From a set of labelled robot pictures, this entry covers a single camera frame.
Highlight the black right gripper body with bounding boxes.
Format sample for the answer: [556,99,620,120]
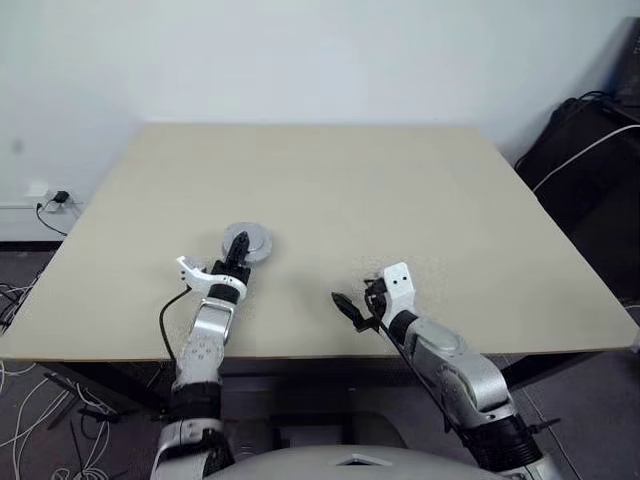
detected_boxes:
[355,284,390,334]

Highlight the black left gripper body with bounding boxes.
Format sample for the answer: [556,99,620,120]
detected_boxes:
[209,258,253,285]

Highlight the grey round disc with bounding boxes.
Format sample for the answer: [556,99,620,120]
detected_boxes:
[222,221,272,262]

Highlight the grey rounded robot torso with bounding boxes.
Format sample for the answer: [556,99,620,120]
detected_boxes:
[203,438,484,480]

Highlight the black table leg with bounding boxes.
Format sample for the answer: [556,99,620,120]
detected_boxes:
[42,360,169,417]

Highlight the black bag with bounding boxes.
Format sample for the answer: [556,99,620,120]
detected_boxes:
[514,97,640,301]

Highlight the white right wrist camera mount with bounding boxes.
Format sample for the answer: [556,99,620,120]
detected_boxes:
[381,260,418,322]

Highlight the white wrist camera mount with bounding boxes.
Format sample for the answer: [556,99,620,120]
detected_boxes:
[381,260,418,322]
[174,255,247,297]

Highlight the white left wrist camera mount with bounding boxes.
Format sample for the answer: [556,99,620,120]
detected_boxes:
[174,255,247,297]

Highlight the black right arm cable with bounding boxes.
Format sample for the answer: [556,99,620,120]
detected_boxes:
[369,317,459,441]

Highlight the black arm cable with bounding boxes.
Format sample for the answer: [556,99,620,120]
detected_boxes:
[369,317,459,441]
[158,285,196,362]

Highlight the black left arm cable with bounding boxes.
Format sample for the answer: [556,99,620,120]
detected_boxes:
[158,285,196,362]

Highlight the black adapter cable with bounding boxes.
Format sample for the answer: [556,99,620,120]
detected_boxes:
[34,199,69,237]

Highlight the white wall socket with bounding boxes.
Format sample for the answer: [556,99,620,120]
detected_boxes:
[28,183,82,215]

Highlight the black floor cables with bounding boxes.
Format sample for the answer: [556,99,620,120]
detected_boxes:
[0,283,37,332]

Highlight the white cable over bag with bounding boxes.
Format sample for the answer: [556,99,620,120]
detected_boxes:
[532,123,640,194]

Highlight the white floor cables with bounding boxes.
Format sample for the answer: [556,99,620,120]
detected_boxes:
[0,357,124,480]

